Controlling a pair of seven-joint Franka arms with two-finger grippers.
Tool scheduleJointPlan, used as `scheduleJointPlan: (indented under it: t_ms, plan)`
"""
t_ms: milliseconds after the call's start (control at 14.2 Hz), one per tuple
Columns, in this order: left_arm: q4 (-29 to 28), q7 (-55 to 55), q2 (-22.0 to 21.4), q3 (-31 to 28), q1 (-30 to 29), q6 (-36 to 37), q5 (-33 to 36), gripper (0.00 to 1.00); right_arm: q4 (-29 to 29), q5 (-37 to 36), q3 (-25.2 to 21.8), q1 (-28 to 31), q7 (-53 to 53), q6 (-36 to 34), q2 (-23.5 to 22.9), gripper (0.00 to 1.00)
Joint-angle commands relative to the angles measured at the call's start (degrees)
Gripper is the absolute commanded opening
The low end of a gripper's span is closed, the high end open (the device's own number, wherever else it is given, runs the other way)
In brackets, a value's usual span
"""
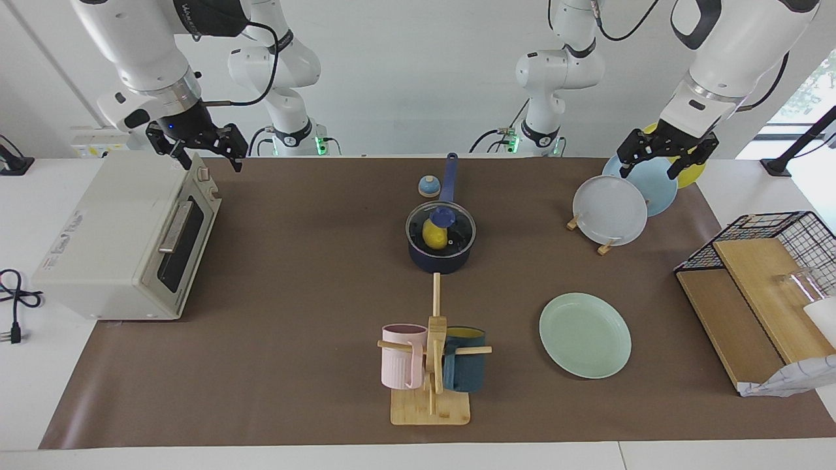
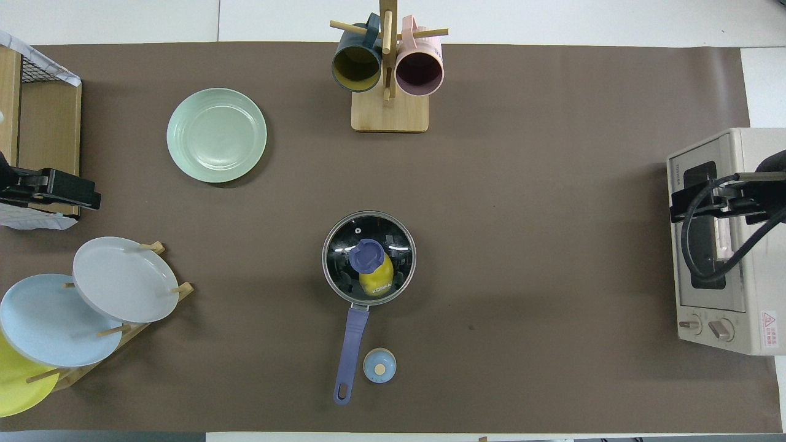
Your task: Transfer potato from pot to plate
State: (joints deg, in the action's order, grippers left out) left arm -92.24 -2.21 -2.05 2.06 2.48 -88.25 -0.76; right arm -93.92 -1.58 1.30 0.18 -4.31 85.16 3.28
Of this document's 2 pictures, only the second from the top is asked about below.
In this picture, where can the wooden mug tree stand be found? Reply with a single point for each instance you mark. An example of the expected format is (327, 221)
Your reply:
(390, 116)

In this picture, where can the yellow plate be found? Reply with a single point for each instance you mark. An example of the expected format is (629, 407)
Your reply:
(18, 387)

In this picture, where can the grey plate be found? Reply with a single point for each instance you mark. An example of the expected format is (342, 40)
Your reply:
(126, 279)

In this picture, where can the pink ribbed mug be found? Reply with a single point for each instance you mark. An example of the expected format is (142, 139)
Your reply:
(419, 72)

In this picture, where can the pale green plate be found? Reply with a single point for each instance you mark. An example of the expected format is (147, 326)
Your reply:
(216, 135)

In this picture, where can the wooden plate rack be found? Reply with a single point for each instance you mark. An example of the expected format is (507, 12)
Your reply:
(186, 287)

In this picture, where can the beige toaster oven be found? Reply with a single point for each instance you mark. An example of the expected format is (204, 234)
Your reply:
(758, 282)

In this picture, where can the brown paper table mat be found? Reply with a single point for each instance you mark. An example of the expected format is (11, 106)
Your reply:
(522, 319)

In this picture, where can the yellow lemon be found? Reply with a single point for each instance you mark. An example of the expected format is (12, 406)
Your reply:
(377, 284)

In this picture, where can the light blue plate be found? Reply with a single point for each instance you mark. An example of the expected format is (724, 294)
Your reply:
(43, 325)

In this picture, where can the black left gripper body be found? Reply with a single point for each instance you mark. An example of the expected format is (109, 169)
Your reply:
(24, 190)

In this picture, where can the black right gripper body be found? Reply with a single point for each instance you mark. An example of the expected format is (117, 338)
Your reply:
(761, 199)

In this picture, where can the white checked cloth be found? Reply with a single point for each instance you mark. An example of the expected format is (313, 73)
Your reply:
(31, 220)
(49, 66)

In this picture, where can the small blue round lid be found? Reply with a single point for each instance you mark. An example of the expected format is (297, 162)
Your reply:
(379, 366)

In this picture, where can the glass lid with blue knob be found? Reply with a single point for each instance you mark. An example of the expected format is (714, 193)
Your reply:
(341, 245)

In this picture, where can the dark blue mug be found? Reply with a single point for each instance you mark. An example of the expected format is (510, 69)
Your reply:
(356, 69)

